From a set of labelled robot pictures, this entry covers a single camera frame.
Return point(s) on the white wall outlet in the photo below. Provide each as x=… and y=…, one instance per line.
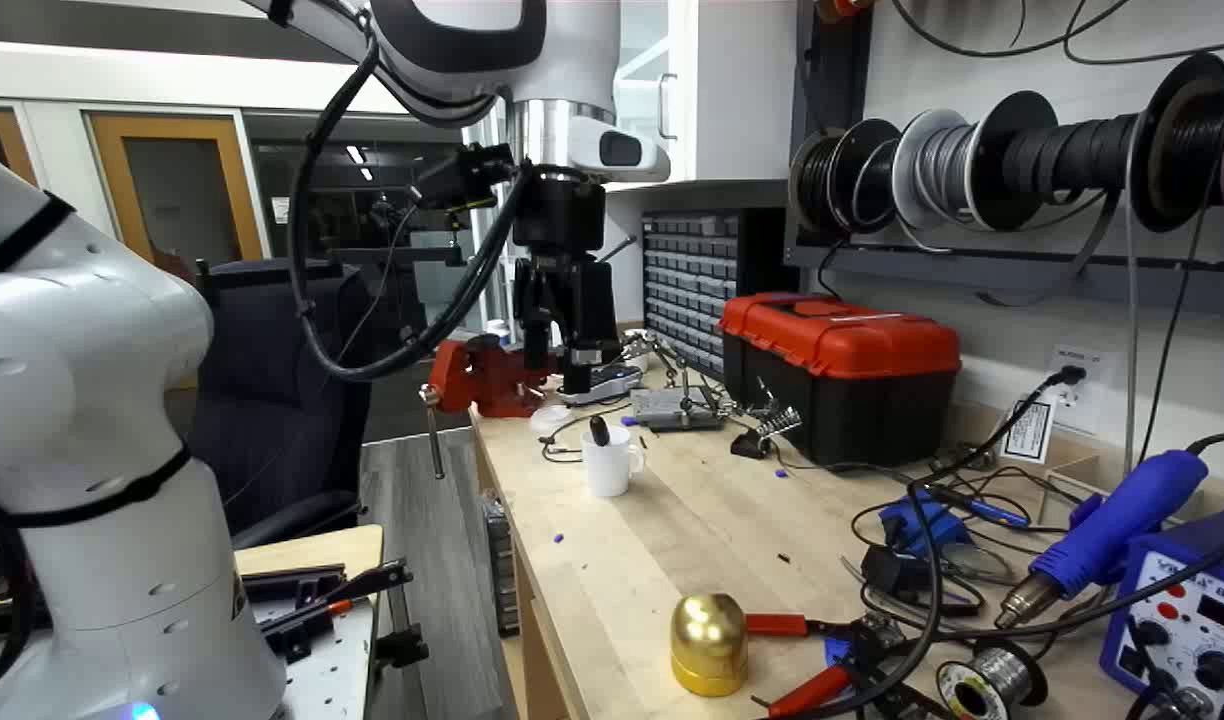
x=1077, y=363

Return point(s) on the grey flat box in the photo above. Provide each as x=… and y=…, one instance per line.
x=679, y=410

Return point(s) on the orange door frame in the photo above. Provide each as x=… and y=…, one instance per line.
x=247, y=186

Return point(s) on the gold metal bell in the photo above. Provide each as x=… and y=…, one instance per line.
x=710, y=647

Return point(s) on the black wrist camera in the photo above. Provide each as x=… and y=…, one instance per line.
x=468, y=173

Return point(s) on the red bench vise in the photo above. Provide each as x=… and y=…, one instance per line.
x=484, y=380

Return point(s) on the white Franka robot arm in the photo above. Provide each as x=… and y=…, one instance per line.
x=94, y=403

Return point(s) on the black bar on bench side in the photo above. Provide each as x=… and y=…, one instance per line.
x=502, y=564

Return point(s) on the light wood board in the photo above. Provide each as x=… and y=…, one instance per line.
x=306, y=545

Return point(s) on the helping hands soldering stand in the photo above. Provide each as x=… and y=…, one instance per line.
x=768, y=428

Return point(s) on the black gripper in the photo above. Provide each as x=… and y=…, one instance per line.
x=565, y=287

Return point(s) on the blue plastic tool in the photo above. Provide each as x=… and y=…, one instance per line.
x=923, y=526

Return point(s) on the blue hot air gun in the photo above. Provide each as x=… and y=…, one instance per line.
x=1118, y=523

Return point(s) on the white label card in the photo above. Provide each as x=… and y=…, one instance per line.
x=1030, y=432

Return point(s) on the black office chair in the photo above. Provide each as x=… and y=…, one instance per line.
x=279, y=386

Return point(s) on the white cup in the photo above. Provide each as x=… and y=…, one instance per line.
x=613, y=465

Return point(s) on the black hand tools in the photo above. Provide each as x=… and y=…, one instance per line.
x=327, y=600

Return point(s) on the white wall cabinet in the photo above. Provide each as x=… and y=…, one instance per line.
x=718, y=94

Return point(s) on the grey spool rack shelf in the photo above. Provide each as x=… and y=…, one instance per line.
x=1012, y=274

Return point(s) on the black clamp bracket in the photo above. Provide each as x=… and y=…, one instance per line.
x=396, y=651

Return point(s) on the blue soldering station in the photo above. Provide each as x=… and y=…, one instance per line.
x=1193, y=624

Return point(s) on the red and black toolbox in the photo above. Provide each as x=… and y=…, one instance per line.
x=839, y=374

